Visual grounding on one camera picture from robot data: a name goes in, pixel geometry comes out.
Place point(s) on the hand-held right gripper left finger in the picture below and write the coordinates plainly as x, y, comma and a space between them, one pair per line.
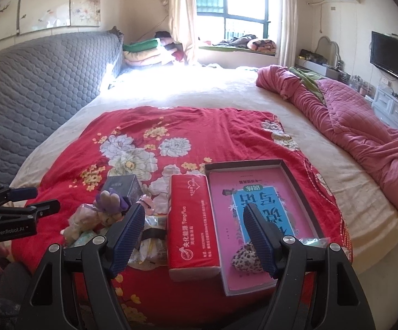
126, 239

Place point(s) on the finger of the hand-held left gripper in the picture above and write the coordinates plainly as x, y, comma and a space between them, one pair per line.
22, 193
44, 208

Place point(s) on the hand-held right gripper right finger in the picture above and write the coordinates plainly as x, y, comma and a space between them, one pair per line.
260, 242

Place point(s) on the cream and purple plush toy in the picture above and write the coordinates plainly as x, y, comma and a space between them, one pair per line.
92, 218

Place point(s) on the pink cloth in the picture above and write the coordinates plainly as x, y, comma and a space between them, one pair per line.
149, 202

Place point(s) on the green tissue packet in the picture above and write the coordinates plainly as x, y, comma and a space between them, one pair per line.
82, 240

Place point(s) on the shallow cardboard box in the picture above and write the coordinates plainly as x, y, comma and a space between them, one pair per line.
296, 192

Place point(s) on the leopard print pouch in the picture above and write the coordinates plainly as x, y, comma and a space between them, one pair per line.
243, 257

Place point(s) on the white printed plastic packet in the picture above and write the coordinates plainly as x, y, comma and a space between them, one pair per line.
149, 252

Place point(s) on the dark cube box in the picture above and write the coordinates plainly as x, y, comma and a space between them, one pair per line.
123, 185

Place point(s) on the pink book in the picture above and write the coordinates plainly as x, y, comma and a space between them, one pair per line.
226, 192

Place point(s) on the red tissue pack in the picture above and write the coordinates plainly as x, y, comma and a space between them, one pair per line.
188, 230

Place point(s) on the grey quilted headboard cover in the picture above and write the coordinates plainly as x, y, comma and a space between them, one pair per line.
30, 82

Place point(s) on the red floral blanket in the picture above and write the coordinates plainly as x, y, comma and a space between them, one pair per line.
219, 137

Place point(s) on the pink quilt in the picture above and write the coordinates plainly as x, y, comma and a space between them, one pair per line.
356, 127

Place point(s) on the bed with cream sheet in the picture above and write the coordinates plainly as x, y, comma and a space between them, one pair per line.
185, 89

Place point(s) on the green cloth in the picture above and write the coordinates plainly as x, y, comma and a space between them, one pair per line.
305, 79

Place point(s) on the stack of folded quilts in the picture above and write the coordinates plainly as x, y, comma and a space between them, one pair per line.
144, 53

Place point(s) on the vanity shelf with clutter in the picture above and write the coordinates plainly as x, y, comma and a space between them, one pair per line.
322, 67

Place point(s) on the white drawer cabinet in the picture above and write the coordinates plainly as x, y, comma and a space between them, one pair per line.
391, 106

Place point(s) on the floral pillow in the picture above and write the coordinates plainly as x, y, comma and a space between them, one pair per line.
262, 45

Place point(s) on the green window sill mat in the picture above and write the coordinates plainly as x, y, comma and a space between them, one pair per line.
219, 48

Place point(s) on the dark clothes pile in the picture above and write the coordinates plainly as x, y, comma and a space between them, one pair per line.
235, 40

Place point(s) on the vanity mirror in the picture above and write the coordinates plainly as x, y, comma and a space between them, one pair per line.
327, 50

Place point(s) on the cream curtain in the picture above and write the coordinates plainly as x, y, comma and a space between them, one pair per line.
288, 17
181, 13

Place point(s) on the black flat television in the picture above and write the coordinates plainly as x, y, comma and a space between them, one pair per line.
391, 56

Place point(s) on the window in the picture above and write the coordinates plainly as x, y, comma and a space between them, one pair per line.
236, 3

